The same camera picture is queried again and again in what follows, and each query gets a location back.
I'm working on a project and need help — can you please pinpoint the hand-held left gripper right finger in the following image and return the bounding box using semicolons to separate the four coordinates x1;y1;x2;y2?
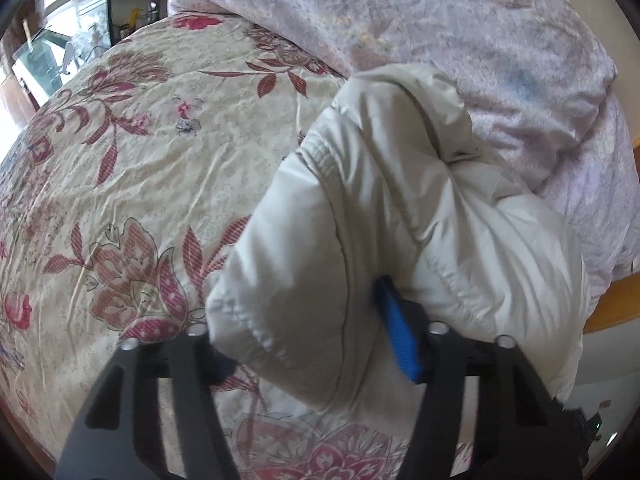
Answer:
375;277;585;480

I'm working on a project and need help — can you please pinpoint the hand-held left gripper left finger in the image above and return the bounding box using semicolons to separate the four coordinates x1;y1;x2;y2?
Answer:
57;325;241;480

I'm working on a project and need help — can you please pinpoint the white puffer jacket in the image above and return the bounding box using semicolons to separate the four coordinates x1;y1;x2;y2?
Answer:
206;62;592;411

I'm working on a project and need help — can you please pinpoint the floral bed sheet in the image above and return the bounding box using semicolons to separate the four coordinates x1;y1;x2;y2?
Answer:
0;12;476;480

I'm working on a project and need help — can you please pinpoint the window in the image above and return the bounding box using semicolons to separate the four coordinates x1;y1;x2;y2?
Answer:
7;0;110;108

